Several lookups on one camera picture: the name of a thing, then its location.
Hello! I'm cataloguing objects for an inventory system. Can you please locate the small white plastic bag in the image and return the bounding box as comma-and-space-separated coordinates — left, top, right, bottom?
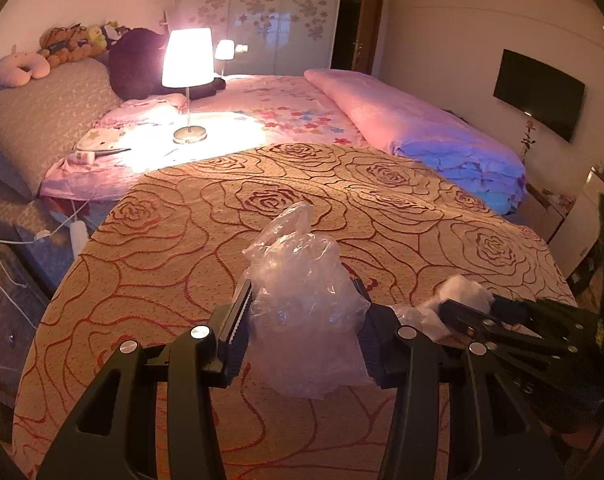
388, 274, 496, 344

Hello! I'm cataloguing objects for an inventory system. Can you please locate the large clear plastic bag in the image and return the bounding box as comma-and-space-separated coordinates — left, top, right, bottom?
243, 202, 370, 400

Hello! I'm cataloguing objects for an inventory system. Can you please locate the white tall cabinet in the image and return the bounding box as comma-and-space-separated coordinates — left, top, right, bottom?
548, 168, 604, 278

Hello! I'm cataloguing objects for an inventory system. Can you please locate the white low cabinet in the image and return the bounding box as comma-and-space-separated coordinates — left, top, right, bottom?
517, 183, 576, 242

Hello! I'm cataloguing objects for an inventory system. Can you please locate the folded pink purple quilt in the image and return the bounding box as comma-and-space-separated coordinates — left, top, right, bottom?
304, 68, 526, 216

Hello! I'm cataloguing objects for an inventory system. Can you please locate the rose in vase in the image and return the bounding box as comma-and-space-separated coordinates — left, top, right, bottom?
520, 119, 536, 162

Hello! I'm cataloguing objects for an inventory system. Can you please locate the rose pattern bed cover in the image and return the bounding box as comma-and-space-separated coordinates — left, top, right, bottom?
12, 144, 576, 479

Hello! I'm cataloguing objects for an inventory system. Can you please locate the brown wooden door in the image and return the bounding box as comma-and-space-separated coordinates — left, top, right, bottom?
352, 0, 383, 75

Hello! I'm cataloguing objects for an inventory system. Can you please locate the beige headboard cushion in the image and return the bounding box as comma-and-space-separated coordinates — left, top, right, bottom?
0, 58, 120, 200

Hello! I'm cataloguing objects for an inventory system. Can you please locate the sliding floral wardrobe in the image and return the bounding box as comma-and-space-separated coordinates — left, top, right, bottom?
169, 0, 340, 76

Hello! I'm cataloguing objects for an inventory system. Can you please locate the lit white table lamp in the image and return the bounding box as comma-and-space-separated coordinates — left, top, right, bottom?
162, 28, 215, 144

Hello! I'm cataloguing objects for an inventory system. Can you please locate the dark maroon plush toy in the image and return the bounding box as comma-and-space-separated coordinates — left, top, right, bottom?
108, 28, 226, 101

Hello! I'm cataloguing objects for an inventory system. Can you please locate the pink neck pillow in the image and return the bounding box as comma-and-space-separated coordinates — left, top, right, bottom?
0, 49, 51, 88

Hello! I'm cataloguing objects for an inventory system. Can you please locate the brown teddy bear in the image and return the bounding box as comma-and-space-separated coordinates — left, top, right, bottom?
36, 22, 130, 68

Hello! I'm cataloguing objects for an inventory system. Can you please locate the wall mounted black television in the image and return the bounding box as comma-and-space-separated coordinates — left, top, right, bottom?
493, 49, 586, 142

